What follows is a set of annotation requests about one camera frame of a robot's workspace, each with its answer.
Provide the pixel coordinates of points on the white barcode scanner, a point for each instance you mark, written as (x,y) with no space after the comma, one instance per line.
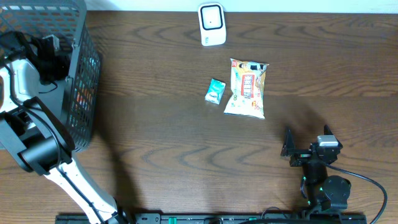
(212,24)

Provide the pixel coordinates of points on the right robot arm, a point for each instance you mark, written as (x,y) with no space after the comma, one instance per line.
(325,193)

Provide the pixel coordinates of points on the small teal tissue pack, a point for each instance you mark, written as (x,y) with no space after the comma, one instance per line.
(215,91)

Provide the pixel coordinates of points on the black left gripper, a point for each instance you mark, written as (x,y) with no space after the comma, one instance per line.
(63,71)

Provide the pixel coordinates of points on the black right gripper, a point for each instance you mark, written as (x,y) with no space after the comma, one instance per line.
(301,155)

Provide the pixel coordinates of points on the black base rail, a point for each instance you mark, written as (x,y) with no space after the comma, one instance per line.
(148,218)

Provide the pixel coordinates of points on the yellow snack bag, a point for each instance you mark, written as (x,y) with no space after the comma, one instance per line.
(247,86)

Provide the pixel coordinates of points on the dark grey plastic basket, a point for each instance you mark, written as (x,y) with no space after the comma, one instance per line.
(73,102)

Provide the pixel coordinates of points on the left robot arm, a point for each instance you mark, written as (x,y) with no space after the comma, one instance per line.
(39,142)

